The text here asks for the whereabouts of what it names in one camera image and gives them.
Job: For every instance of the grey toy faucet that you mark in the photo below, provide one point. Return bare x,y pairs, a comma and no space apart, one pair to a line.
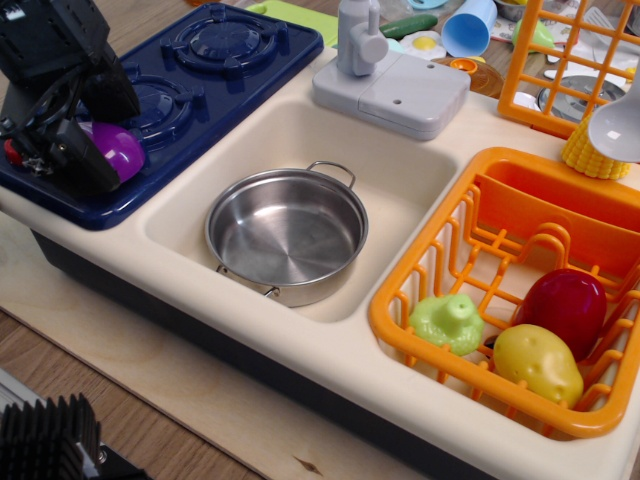
399,92

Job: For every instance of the orange upright grid rack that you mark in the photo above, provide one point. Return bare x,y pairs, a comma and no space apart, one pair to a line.
590,48

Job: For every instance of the red stove knob left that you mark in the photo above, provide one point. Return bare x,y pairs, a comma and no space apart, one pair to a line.
12,155

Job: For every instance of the yellow toy corn cob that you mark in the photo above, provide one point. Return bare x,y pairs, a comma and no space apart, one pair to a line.
580,155

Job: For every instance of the yellow toy potato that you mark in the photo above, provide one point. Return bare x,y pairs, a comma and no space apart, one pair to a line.
542,360

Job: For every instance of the green toy lettuce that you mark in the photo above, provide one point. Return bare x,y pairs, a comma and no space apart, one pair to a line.
451,320

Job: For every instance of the grey plastic spoon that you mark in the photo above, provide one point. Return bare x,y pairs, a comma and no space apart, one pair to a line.
613,129

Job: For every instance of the light wooden board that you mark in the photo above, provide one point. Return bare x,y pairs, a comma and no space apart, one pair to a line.
167,406

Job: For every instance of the light blue plastic cup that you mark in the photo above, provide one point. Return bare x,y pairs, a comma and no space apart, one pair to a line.
467,32

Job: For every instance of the orange dish rack basket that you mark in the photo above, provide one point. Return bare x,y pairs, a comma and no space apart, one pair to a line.
511,218

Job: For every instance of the navy blue toy stove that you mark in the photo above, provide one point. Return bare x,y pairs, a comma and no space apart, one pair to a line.
196,80

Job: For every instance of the purple toy eggplant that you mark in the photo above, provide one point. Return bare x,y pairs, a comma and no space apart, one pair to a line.
122,150

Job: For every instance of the lime green cutting board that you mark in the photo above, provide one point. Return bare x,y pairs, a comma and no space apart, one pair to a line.
325,24

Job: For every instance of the stainless steel pan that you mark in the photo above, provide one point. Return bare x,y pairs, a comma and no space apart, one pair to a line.
291,234

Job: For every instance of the dark red toy fruit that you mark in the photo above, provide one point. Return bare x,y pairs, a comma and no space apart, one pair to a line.
569,303

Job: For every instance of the toy fried egg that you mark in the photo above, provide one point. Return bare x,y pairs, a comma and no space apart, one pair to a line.
424,44

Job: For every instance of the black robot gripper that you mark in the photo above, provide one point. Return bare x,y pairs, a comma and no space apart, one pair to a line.
40,38

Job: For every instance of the silver metal pot lid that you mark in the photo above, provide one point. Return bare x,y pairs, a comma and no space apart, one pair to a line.
569,106

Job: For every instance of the green toy cucumber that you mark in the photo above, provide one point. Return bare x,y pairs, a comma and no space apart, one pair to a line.
400,28

